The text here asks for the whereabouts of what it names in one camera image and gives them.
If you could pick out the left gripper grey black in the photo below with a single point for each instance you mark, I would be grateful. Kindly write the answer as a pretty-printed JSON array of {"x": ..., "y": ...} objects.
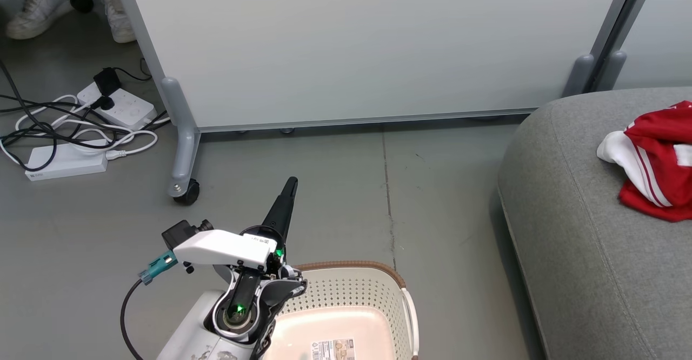
[{"x": 270, "y": 295}]

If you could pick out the red white striped garment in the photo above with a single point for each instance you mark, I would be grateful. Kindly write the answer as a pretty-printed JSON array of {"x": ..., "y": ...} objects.
[{"x": 632, "y": 165}]

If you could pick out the red Bulls 23 jersey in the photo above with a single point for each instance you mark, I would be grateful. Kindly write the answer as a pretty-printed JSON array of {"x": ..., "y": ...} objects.
[{"x": 662, "y": 125}]

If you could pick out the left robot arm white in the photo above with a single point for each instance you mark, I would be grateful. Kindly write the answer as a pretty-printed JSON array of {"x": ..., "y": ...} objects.
[{"x": 189, "y": 338}]

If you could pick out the grey fabric sofa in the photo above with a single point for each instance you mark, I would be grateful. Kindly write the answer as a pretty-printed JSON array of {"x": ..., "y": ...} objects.
[{"x": 584, "y": 241}]

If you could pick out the black caster wheel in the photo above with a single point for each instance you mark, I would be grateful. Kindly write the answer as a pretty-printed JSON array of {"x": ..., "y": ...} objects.
[{"x": 188, "y": 192}]

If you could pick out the white laundry basket brown rim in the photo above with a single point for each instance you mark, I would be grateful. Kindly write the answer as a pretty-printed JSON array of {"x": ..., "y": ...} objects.
[{"x": 351, "y": 295}]

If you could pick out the white square power strip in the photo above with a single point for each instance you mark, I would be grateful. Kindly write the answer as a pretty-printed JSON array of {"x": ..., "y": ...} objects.
[{"x": 130, "y": 108}]

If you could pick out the large white partition panel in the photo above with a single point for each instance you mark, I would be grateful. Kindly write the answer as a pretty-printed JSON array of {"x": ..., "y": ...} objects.
[{"x": 367, "y": 41}]

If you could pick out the black plug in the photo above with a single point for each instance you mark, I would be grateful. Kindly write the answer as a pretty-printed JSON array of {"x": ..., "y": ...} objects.
[{"x": 104, "y": 103}]

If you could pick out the black power adapter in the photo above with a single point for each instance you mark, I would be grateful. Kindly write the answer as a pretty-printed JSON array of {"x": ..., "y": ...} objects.
[{"x": 107, "y": 80}]

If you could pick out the white long power strip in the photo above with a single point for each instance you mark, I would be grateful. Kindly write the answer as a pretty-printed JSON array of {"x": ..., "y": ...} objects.
[{"x": 65, "y": 162}]

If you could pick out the white sneaker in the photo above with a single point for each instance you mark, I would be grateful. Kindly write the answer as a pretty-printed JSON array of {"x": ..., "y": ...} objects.
[
  {"x": 38, "y": 7},
  {"x": 118, "y": 18}
]

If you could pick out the black chair caster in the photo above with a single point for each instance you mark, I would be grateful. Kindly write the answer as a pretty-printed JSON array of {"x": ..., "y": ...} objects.
[{"x": 82, "y": 2}]

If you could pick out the narrow white partition panel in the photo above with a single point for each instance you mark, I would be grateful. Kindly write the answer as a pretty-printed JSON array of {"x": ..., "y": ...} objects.
[{"x": 662, "y": 30}]

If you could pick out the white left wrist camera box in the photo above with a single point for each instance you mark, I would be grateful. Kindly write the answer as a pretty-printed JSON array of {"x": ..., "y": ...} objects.
[{"x": 221, "y": 246}]

